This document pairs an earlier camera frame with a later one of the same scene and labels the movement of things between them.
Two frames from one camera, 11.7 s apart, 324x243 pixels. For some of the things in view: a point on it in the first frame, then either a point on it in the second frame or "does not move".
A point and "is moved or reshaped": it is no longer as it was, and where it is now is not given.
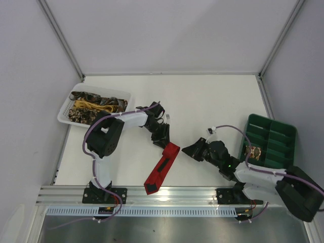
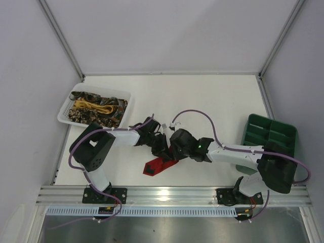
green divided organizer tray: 277,139 does not move
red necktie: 155,179 is moved or reshaped
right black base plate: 234,196 does not move
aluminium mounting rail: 167,196 does not move
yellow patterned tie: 80,104 does not move
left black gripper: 160,135 -> 162,148
